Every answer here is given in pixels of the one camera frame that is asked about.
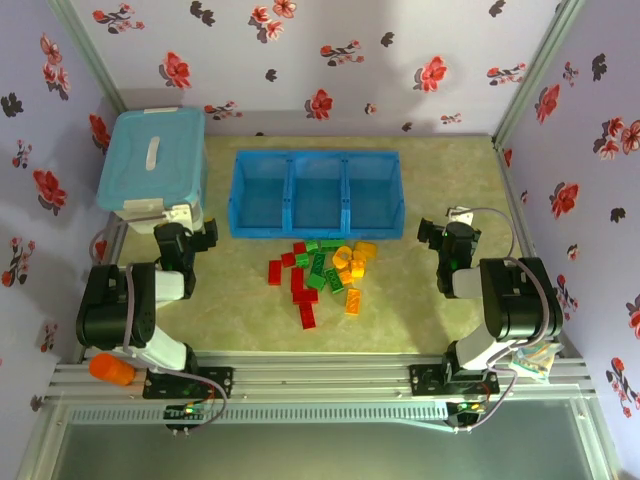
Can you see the small yellow lego brick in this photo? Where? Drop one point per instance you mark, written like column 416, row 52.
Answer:
column 357, row 256
column 346, row 276
column 358, row 270

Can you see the long red lego brick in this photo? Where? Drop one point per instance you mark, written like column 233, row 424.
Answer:
column 297, row 279
column 305, row 296
column 308, row 316
column 275, row 272

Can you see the small red lego brick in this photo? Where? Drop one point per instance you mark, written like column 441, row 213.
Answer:
column 299, row 248
column 288, row 259

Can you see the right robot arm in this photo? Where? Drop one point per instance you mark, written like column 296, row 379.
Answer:
column 515, row 300

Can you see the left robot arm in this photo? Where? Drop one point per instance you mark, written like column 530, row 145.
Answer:
column 115, row 320

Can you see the large yellow lego brick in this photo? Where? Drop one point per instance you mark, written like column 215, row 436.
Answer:
column 366, row 248

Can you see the blue lidded storage box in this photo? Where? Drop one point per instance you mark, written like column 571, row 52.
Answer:
column 150, row 160

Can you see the orange plastic cylinder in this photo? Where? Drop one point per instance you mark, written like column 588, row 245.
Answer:
column 111, row 369

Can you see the crumpled colourful wrapper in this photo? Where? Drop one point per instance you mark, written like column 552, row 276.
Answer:
column 532, row 362

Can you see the left circuit board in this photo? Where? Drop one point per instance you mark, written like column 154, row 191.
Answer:
column 186, row 411

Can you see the circuit board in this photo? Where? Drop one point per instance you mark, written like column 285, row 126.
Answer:
column 186, row 411
column 467, row 409

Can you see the right circuit board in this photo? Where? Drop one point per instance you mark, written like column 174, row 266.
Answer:
column 467, row 409

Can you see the blue three-compartment bin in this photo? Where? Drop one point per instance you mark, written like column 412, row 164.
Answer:
column 320, row 220

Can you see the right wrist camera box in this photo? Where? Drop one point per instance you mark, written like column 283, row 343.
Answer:
column 428, row 231

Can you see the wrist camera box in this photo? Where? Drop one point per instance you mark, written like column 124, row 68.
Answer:
column 428, row 231
column 209, row 232

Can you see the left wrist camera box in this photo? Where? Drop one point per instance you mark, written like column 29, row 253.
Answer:
column 209, row 232

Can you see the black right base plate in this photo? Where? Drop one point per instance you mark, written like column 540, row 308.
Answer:
column 425, row 380

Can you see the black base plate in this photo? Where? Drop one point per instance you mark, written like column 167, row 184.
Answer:
column 220, row 382
column 425, row 380

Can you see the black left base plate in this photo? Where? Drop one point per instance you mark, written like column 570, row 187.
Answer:
column 220, row 382

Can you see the aluminium mounting rail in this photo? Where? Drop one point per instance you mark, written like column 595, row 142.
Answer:
column 320, row 375

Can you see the right aluminium frame post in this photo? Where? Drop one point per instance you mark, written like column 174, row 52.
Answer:
column 540, row 65

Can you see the aluminium frame post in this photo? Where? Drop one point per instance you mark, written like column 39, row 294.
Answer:
column 85, row 55
column 540, row 65

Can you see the left aluminium frame post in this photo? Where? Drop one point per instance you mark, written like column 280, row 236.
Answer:
column 85, row 55

